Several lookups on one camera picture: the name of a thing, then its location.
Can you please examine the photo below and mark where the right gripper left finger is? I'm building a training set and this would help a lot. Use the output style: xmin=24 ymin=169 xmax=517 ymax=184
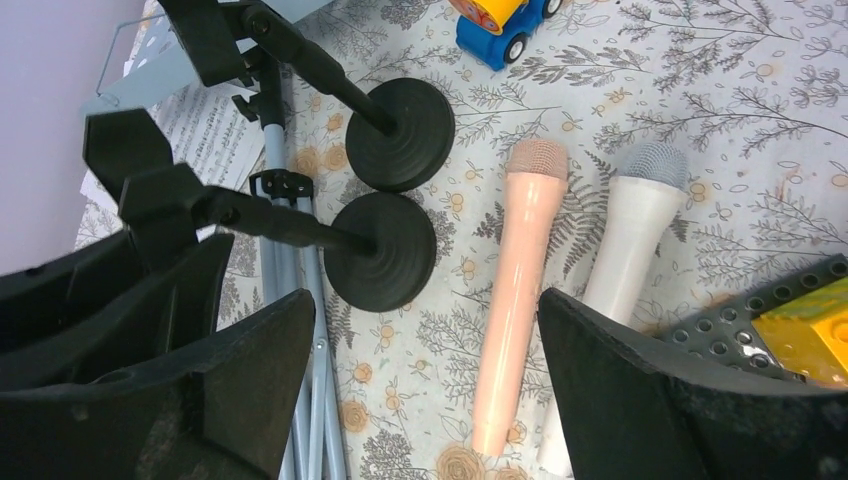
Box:
xmin=1 ymin=289 xmax=315 ymax=479

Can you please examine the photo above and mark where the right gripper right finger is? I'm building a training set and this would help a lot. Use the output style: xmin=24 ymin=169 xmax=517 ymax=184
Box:
xmin=538 ymin=288 xmax=847 ymax=479

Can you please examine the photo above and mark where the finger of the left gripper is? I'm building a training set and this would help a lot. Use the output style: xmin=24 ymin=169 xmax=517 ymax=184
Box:
xmin=1 ymin=231 xmax=234 ymax=391

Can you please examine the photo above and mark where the sheet music page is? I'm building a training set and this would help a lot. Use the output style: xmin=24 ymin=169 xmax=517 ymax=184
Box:
xmin=75 ymin=83 xmax=265 ymax=249

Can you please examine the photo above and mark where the yellow toy block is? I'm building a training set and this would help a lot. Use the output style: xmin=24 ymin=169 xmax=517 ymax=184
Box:
xmin=753 ymin=278 xmax=847 ymax=388

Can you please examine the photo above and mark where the white toy microphone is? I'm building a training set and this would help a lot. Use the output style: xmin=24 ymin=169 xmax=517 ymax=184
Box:
xmin=535 ymin=142 xmax=692 ymax=478

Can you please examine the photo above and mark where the light blue music stand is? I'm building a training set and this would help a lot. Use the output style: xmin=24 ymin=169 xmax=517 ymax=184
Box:
xmin=79 ymin=0 xmax=352 ymax=480

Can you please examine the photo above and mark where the pink toy microphone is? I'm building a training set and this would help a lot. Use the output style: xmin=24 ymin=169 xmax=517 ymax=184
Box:
xmin=471 ymin=138 xmax=568 ymax=457

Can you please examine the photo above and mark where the blue yellow toy figure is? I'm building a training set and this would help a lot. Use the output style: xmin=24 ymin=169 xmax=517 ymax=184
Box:
xmin=449 ymin=0 xmax=564 ymax=72

